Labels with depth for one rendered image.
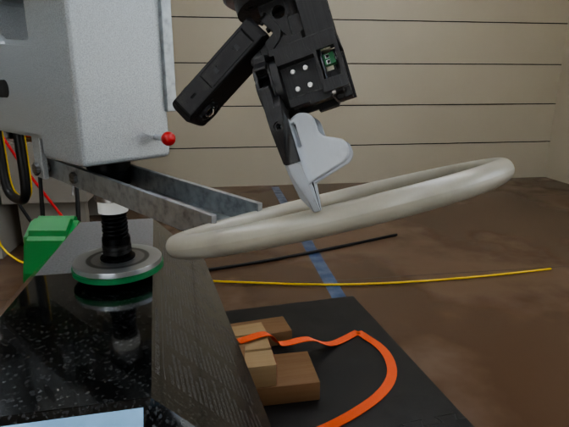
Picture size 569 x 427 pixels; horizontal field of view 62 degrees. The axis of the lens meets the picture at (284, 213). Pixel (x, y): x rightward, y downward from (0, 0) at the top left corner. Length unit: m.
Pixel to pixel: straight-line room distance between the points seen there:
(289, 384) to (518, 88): 5.76
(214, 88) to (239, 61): 0.03
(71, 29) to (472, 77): 6.08
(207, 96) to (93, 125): 0.63
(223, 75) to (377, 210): 0.19
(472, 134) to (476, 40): 1.18
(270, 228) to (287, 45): 0.17
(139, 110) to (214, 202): 0.29
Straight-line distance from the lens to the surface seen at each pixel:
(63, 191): 3.99
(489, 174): 0.56
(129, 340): 0.99
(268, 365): 2.02
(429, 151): 6.65
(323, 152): 0.44
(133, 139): 1.13
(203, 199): 1.01
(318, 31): 0.45
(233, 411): 1.01
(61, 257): 1.48
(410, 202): 0.48
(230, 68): 0.47
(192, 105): 0.47
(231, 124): 5.99
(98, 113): 1.09
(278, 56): 0.45
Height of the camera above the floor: 1.31
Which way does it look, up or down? 16 degrees down
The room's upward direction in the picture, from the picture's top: straight up
